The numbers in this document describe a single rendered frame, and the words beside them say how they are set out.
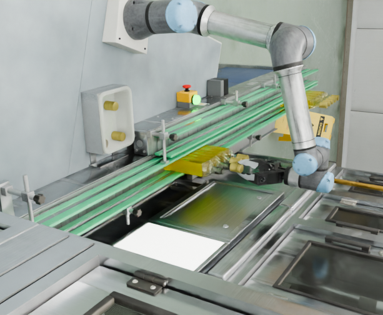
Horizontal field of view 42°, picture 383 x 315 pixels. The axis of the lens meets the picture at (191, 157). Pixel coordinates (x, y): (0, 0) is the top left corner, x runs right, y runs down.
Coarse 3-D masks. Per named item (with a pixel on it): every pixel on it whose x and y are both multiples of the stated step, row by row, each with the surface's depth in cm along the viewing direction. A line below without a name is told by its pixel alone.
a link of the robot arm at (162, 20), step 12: (168, 0) 173; (180, 0) 170; (156, 12) 172; (168, 12) 170; (180, 12) 169; (192, 12) 175; (156, 24) 174; (168, 24) 172; (180, 24) 171; (192, 24) 175
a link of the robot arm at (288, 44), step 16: (288, 32) 157; (272, 48) 159; (288, 48) 155; (304, 48) 160; (272, 64) 160; (288, 64) 155; (288, 80) 157; (288, 96) 158; (304, 96) 159; (288, 112) 160; (304, 112) 158; (304, 128) 159; (304, 144) 160; (304, 160) 158; (320, 160) 164
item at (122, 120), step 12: (108, 96) 183; (120, 96) 184; (120, 108) 186; (132, 108) 185; (108, 120) 185; (120, 120) 188; (132, 120) 186; (108, 132) 186; (132, 132) 187; (108, 144) 183; (120, 144) 183
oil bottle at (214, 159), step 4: (192, 152) 202; (196, 152) 202; (192, 156) 198; (196, 156) 198; (200, 156) 198; (204, 156) 197; (208, 156) 197; (212, 156) 197; (216, 156) 197; (212, 160) 194; (216, 160) 195; (220, 160) 197; (216, 164) 195
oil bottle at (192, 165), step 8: (184, 160) 194; (192, 160) 194; (200, 160) 193; (208, 160) 193; (168, 168) 199; (176, 168) 197; (184, 168) 195; (192, 168) 192; (200, 168) 191; (208, 168) 190
